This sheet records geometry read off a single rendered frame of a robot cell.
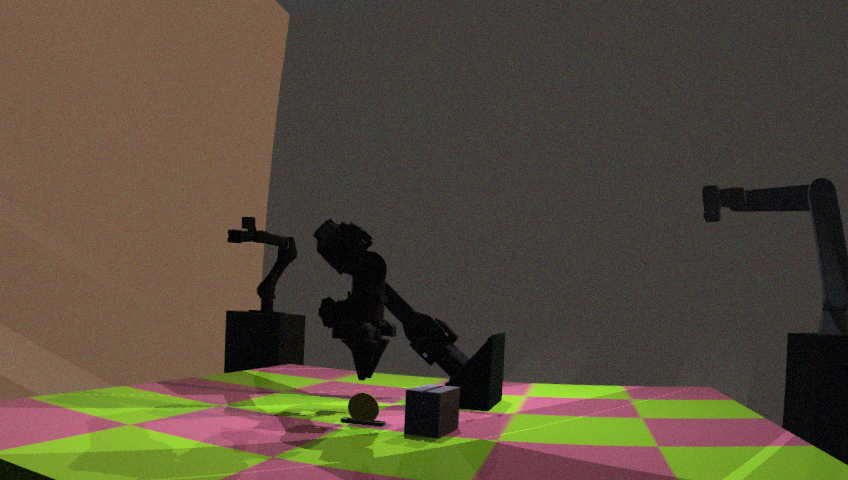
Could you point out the gold coin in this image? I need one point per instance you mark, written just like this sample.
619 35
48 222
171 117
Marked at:
364 407

